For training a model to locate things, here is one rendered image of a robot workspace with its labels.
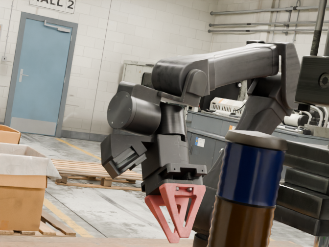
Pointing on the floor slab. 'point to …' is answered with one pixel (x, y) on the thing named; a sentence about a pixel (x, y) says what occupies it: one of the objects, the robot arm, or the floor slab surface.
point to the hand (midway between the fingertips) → (178, 234)
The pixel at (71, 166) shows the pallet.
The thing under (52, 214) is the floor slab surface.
